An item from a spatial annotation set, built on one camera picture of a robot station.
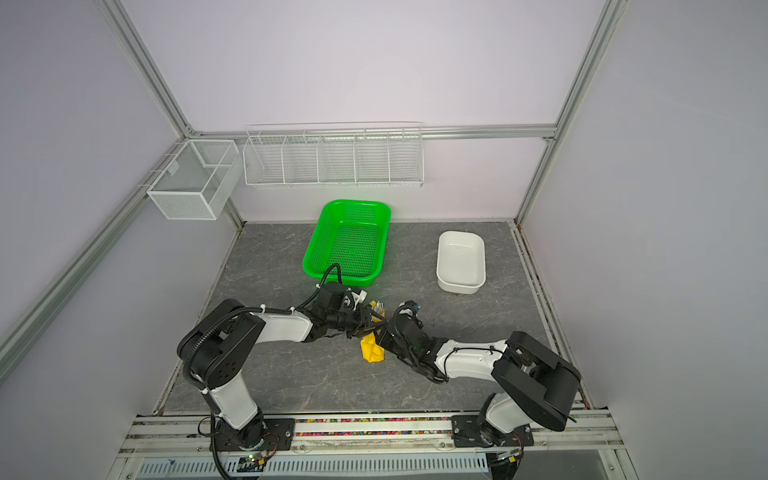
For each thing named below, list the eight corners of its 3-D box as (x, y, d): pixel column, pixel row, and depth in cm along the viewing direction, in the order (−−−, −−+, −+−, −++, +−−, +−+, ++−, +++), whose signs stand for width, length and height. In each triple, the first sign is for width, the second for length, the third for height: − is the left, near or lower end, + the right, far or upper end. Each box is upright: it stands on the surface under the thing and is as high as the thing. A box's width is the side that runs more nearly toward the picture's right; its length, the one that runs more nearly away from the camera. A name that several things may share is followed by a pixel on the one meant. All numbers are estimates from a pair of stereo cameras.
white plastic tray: (438, 294, 102) (440, 284, 97) (432, 243, 117) (434, 231, 112) (488, 294, 102) (493, 284, 97) (477, 242, 117) (480, 231, 112)
